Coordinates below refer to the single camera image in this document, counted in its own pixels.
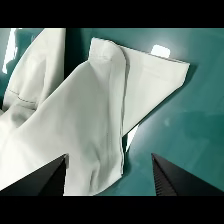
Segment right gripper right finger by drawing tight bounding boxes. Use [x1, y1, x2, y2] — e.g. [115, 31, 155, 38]
[151, 152, 224, 197]

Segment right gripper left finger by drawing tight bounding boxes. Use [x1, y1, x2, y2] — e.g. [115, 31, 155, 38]
[0, 153, 69, 197]

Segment white shirt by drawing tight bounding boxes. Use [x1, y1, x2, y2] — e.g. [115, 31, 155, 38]
[0, 28, 191, 197]

